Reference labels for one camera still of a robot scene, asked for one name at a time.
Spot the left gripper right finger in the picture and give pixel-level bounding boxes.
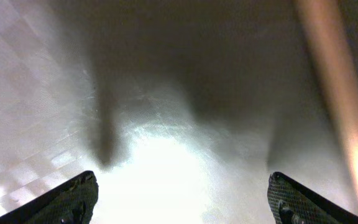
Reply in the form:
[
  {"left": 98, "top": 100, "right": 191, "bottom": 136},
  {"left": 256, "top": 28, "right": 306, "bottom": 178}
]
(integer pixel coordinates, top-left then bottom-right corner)
[{"left": 267, "top": 172, "right": 358, "bottom": 224}]

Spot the dark brown serving tray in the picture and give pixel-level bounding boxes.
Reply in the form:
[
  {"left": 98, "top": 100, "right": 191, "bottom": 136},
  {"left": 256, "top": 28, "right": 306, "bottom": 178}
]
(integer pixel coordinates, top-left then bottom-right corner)
[{"left": 0, "top": 1, "right": 358, "bottom": 223}]

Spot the wooden chopstick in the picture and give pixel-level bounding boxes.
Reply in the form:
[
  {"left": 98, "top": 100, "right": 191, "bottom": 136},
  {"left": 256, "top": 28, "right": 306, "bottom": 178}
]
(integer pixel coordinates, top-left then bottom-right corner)
[{"left": 296, "top": 0, "right": 358, "bottom": 198}]

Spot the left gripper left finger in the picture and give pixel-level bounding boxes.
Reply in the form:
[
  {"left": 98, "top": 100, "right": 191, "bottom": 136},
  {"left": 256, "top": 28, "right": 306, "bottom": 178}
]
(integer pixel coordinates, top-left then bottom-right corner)
[{"left": 0, "top": 170, "right": 99, "bottom": 224}]

